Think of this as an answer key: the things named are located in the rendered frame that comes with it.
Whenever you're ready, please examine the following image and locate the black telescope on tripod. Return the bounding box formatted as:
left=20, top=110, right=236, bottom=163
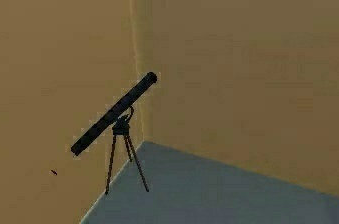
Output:
left=70, top=71, right=159, bottom=196

